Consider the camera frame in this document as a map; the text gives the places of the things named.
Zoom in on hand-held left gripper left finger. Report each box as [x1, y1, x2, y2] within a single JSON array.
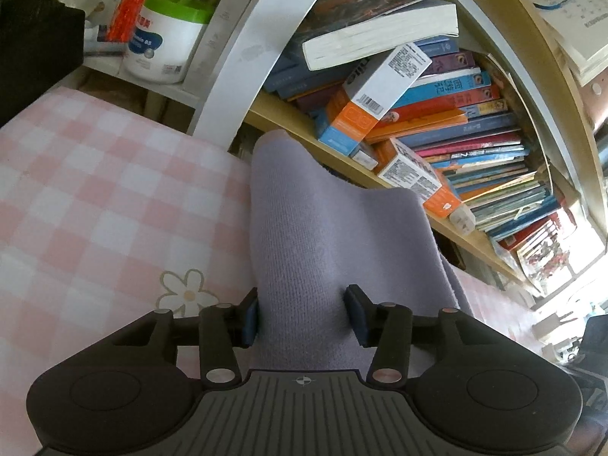
[[111, 287, 260, 397]]

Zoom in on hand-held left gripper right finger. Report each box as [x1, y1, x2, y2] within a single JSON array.
[[344, 284, 499, 395]]

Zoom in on purple and brown sweater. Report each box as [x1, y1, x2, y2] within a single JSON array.
[[247, 130, 476, 376]]

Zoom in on small white eraser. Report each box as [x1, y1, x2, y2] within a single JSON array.
[[449, 204, 477, 236]]

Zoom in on small white and orange box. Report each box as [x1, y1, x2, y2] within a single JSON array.
[[375, 138, 464, 219]]

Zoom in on row of colourful books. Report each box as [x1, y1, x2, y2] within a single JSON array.
[[261, 35, 578, 276]]

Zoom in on pink checked printed blanket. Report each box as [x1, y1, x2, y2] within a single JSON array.
[[0, 88, 547, 456]]

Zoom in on tall white and orange box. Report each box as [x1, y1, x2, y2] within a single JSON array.
[[317, 42, 433, 157]]

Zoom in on thick white paperback book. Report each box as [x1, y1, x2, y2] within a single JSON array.
[[290, 0, 461, 72]]

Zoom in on white flat carton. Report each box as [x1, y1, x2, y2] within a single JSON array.
[[183, 0, 260, 100]]

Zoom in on white and wooden bookshelf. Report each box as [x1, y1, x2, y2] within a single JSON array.
[[85, 0, 608, 295]]

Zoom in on white tub with green lid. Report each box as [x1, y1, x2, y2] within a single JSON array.
[[122, 0, 214, 85]]

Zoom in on red tassel ornament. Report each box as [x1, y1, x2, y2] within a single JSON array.
[[105, 0, 160, 43]]

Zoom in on desk calendar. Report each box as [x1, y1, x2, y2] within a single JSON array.
[[515, 0, 608, 86]]

